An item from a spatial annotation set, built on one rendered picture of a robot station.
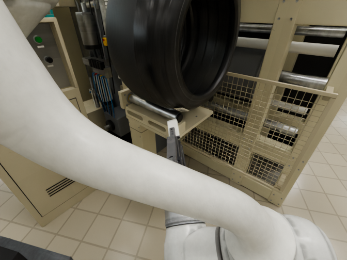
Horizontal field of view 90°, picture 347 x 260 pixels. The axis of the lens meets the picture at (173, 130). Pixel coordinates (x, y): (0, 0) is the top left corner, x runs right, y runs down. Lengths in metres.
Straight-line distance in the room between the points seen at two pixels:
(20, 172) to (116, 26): 1.02
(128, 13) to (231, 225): 0.59
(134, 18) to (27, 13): 0.32
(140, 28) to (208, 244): 0.56
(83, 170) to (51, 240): 1.46
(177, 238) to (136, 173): 0.24
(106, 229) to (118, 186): 1.33
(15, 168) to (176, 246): 1.12
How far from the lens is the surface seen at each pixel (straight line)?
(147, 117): 0.88
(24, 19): 0.36
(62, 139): 0.19
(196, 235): 0.39
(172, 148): 0.45
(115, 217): 1.54
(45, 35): 1.24
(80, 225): 1.61
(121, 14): 0.67
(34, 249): 0.83
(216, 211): 0.23
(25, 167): 1.37
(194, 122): 0.94
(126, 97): 0.98
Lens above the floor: 1.30
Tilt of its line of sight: 34 degrees down
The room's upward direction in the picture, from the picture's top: straight up
